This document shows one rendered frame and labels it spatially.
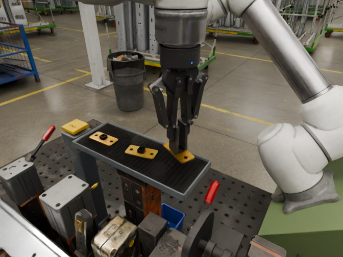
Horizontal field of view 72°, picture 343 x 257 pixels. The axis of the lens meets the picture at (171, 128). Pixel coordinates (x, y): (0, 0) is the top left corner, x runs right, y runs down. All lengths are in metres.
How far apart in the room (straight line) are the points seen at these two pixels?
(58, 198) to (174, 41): 0.45
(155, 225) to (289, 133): 0.53
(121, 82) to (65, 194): 2.60
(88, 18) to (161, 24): 3.63
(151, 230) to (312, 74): 0.68
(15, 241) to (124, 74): 2.56
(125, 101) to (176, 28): 2.90
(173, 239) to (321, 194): 0.55
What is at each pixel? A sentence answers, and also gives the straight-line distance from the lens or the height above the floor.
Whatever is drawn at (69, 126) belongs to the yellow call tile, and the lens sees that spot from 0.82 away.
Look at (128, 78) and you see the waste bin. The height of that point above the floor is 0.48.
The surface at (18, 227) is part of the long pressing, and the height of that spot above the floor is 1.00.
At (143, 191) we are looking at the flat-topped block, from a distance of 0.67.
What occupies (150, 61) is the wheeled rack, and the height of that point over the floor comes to 0.27.
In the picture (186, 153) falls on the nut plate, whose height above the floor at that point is 1.21.
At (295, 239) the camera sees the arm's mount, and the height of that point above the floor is 0.86.
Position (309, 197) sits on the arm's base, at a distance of 0.94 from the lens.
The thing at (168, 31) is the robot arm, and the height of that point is 1.48.
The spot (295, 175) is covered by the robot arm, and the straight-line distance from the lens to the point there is 0.89.
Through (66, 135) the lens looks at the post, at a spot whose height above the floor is 1.14.
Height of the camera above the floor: 1.55
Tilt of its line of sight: 32 degrees down
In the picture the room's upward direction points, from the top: straight up
